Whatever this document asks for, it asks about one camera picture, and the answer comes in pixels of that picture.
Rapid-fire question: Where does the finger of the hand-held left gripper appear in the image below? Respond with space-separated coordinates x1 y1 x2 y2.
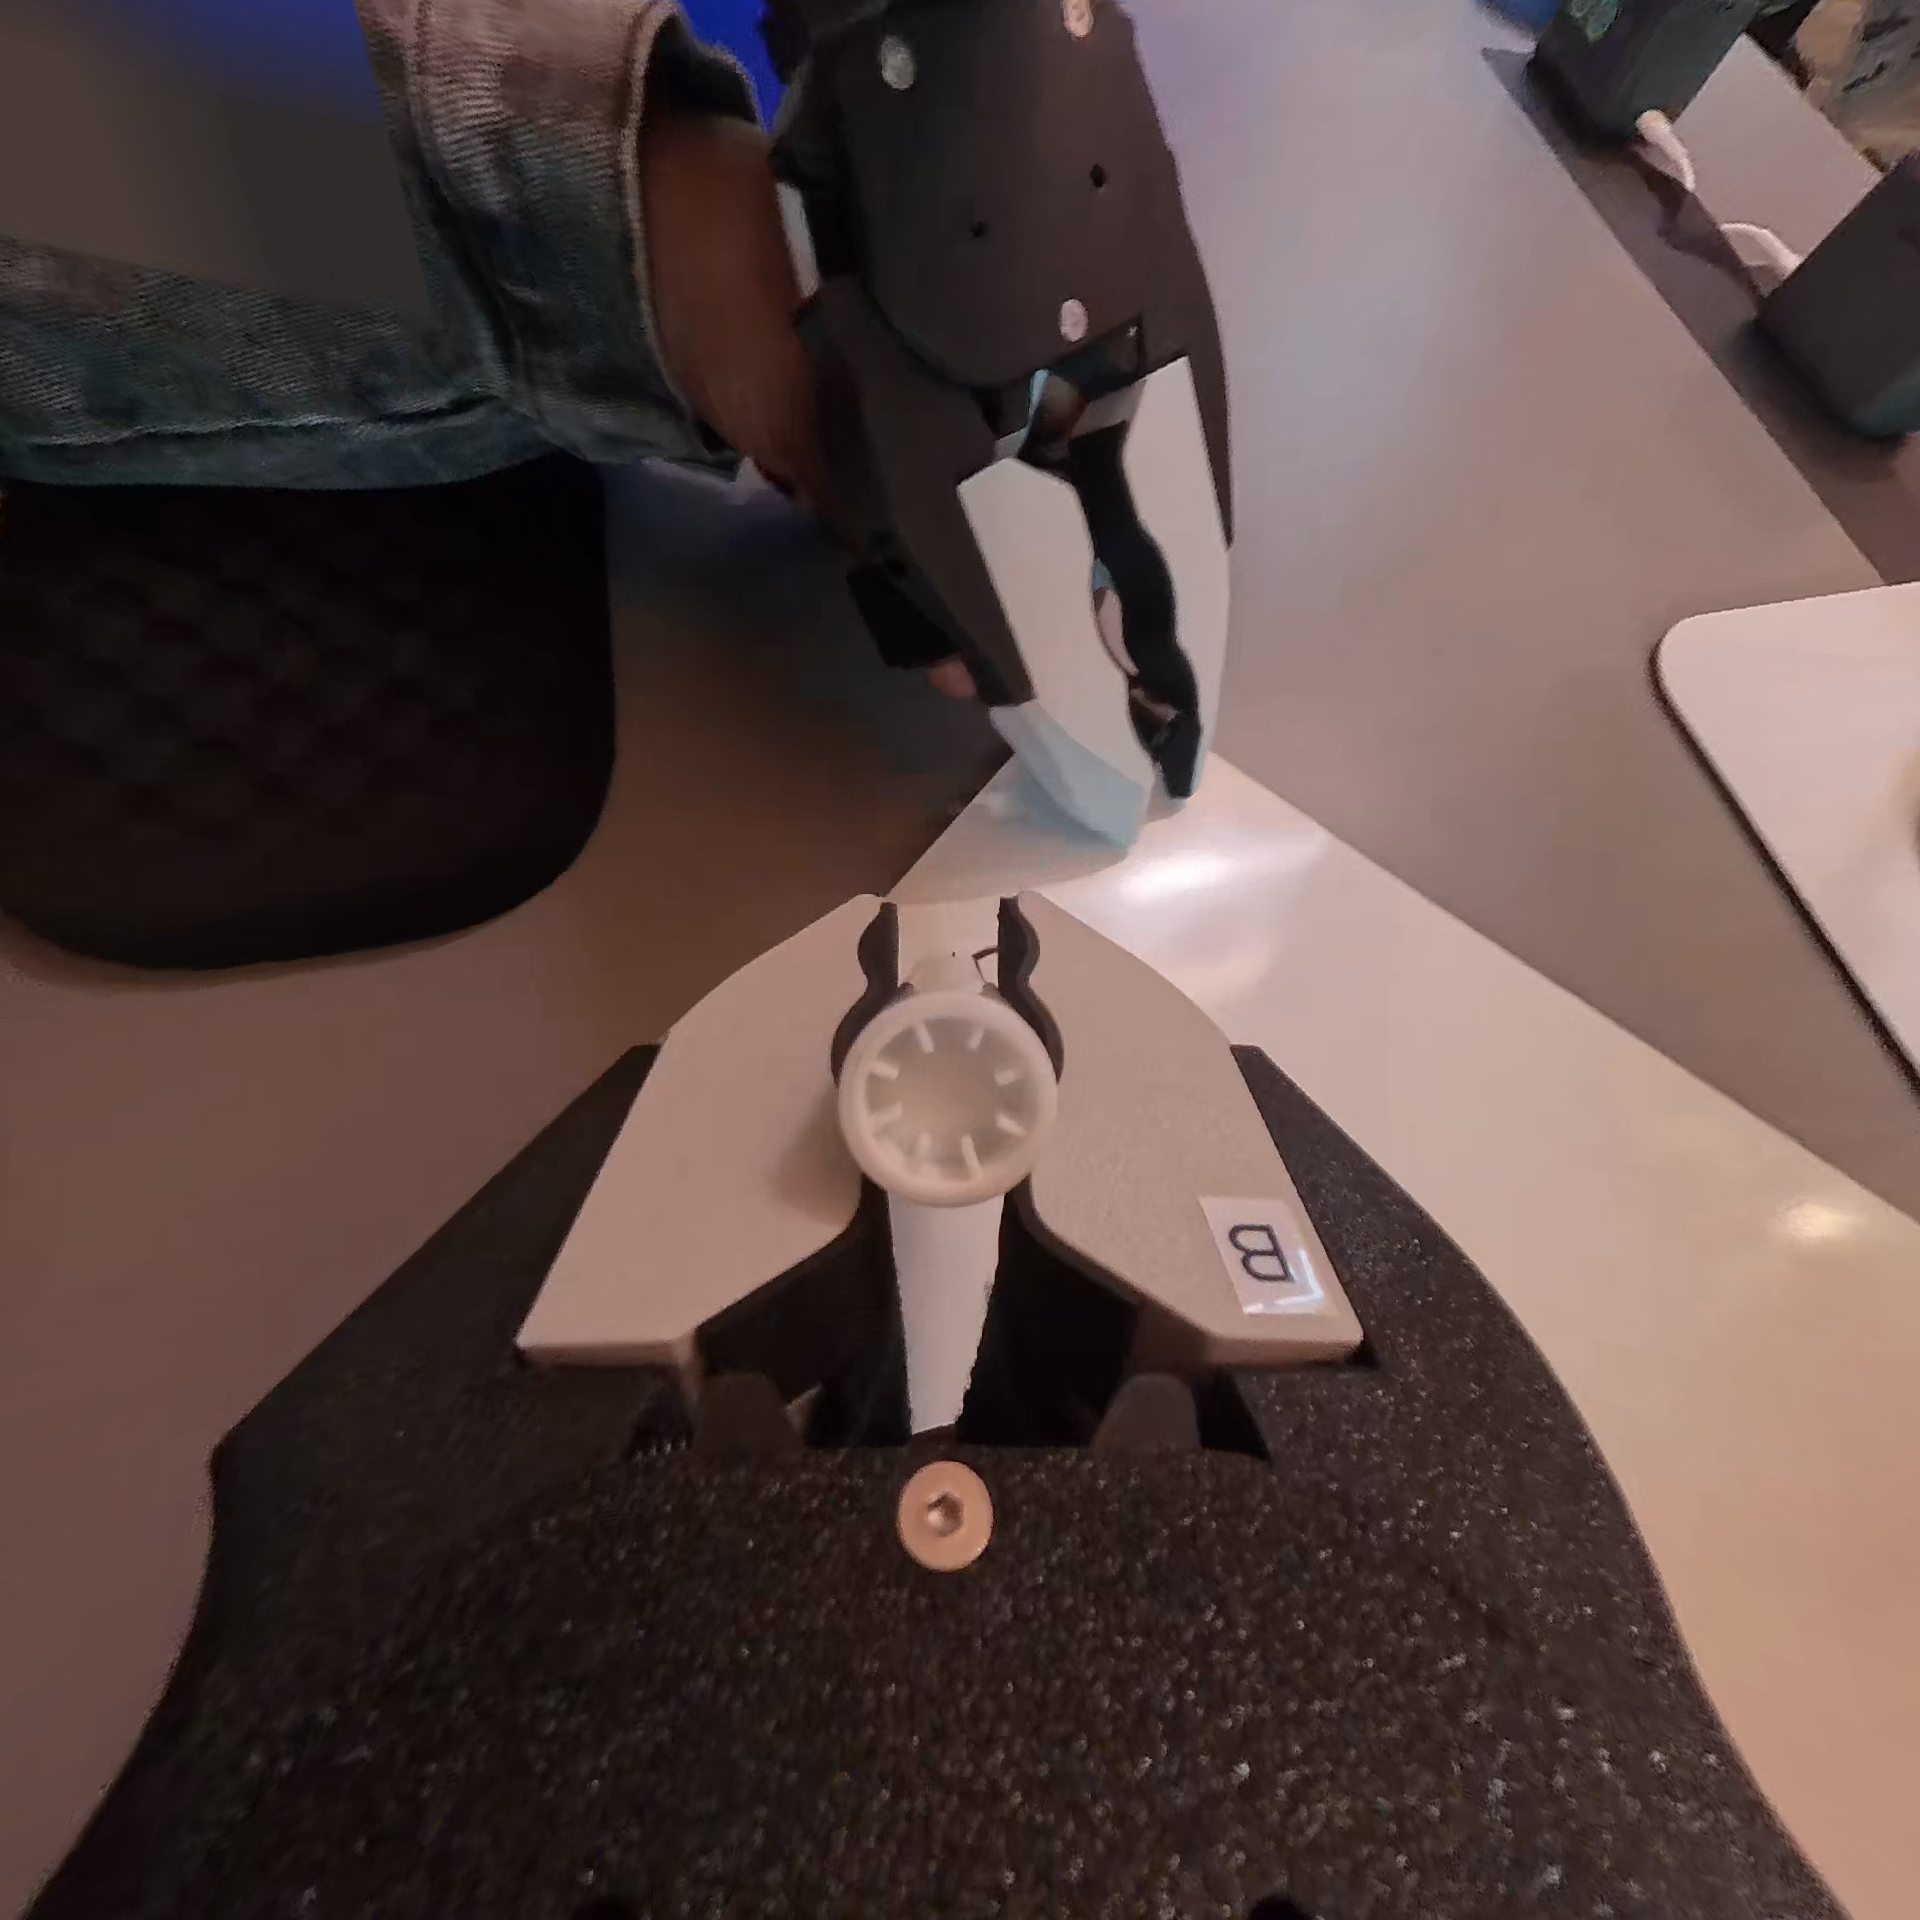
959 447 1157 852
1068 358 1243 803

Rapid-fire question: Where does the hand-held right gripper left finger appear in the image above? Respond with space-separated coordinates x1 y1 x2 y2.
515 898 913 1445

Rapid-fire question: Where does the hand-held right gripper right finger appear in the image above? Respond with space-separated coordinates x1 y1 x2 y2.
965 893 1367 1445

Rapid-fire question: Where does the blue plastic bin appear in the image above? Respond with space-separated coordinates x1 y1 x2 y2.
674 0 796 136

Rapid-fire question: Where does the white whiteboard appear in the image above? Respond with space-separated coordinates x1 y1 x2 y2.
885 750 1920 1920

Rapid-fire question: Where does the person's left hand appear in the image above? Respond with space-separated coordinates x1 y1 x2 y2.
643 109 845 510

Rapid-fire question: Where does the white metal stand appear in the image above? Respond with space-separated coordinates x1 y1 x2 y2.
1655 580 1920 1070

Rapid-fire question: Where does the black textured pad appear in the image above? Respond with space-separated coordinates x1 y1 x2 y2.
0 457 622 972

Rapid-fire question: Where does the black and blue battery stack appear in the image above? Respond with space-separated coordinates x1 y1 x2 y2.
1530 0 1822 144

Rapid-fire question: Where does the dark grey charger box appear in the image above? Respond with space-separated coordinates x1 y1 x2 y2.
1755 190 1920 444

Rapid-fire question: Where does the white cable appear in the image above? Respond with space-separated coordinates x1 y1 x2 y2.
1631 109 1803 293

